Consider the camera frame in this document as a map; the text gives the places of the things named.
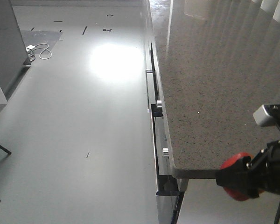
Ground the white cable on floor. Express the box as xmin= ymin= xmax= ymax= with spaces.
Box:
xmin=28 ymin=43 xmax=53 ymax=62

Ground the silver knob lower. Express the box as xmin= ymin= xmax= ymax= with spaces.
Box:
xmin=162 ymin=148 xmax=169 ymax=158

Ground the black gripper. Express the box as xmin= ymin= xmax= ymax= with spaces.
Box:
xmin=215 ymin=139 xmax=280 ymax=199

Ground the grey cabinet at left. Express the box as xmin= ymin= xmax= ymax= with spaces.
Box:
xmin=0 ymin=0 xmax=31 ymax=105

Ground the silver knob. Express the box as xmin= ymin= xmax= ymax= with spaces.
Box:
xmin=156 ymin=100 xmax=162 ymax=108
xmin=162 ymin=148 xmax=169 ymax=158

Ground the silver knob upper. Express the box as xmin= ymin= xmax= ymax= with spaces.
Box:
xmin=156 ymin=100 xmax=162 ymax=108

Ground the grey speckled kitchen counter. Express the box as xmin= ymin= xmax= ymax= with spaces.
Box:
xmin=143 ymin=0 xmax=280 ymax=224

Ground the red yellow apple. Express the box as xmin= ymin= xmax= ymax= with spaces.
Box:
xmin=219 ymin=152 xmax=264 ymax=202

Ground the white power adapter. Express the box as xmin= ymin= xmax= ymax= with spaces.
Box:
xmin=26 ymin=45 xmax=35 ymax=52

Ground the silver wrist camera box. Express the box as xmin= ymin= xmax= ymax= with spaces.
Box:
xmin=253 ymin=104 xmax=280 ymax=127

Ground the black chair leg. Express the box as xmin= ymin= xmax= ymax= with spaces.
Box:
xmin=0 ymin=144 xmax=12 ymax=155

